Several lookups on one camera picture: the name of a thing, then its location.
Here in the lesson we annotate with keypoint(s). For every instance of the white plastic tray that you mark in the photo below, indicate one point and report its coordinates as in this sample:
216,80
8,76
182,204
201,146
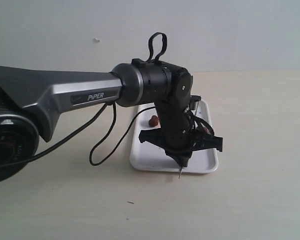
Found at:
150,152

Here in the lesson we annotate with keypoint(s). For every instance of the thin metal skewer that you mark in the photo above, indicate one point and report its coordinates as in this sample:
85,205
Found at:
180,173

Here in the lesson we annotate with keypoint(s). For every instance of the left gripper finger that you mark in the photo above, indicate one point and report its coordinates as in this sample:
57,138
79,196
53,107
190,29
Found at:
182,159

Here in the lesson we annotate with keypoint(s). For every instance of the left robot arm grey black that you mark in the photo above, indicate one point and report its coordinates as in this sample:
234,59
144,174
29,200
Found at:
31,102

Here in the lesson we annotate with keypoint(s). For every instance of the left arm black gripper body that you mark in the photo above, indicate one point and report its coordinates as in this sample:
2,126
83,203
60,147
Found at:
180,130

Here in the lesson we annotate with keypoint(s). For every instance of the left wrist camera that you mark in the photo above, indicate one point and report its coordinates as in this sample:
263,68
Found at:
194,101

